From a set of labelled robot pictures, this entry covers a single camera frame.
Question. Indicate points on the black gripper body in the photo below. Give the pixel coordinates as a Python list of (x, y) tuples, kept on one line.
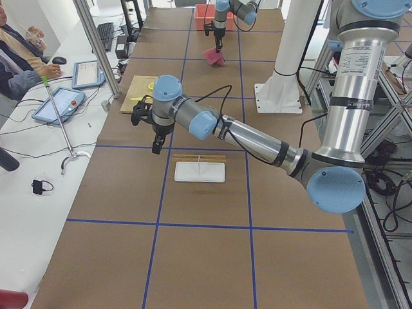
[(160, 131), (218, 33)]

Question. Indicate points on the magenta wiping cloth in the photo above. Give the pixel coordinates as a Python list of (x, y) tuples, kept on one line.
[(214, 57)]

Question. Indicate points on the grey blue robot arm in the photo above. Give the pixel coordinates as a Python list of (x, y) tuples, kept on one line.
[(250, 185), (245, 12)]

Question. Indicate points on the pink plastic bin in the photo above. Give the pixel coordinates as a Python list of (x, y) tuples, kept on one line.
[(204, 14)]

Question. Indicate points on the white towel rack tray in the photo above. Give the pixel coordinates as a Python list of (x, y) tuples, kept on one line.
[(199, 168)]

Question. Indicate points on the bamboo cutting board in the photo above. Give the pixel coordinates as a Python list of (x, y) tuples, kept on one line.
[(138, 88)]

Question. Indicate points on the metal reacher grabber stick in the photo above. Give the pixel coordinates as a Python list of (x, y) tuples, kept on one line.
[(73, 153)]

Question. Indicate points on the black power adapter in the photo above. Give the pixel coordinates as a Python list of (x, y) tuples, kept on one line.
[(122, 47)]

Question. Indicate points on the far blue teach pendant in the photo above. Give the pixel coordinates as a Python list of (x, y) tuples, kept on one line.
[(87, 74)]

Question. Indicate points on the blue teach pendant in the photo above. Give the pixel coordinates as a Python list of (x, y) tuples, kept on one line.
[(87, 74), (67, 101)]

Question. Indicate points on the near blue teach pendant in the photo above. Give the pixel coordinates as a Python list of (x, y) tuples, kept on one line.
[(67, 101)]

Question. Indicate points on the black keyboard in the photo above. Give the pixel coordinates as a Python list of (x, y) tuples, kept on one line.
[(105, 32)]

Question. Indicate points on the black computer mouse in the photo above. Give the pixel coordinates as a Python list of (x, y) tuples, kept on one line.
[(59, 60)]

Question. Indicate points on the seated person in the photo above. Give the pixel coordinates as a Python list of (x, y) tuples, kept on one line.
[(23, 64)]

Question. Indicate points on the red cylinder object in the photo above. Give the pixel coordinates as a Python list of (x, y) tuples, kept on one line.
[(12, 299)]

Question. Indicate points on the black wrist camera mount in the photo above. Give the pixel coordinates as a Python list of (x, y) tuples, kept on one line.
[(142, 111)]

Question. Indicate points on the white pedestal column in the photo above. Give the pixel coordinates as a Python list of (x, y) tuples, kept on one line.
[(280, 93)]

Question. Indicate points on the small black strap clip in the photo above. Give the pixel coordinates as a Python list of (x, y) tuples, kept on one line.
[(41, 186)]

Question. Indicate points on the aluminium frame post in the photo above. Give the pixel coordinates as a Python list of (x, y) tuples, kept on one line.
[(90, 29)]

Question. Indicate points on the aluminium side frame rail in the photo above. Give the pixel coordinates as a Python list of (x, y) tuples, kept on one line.
[(383, 221)]

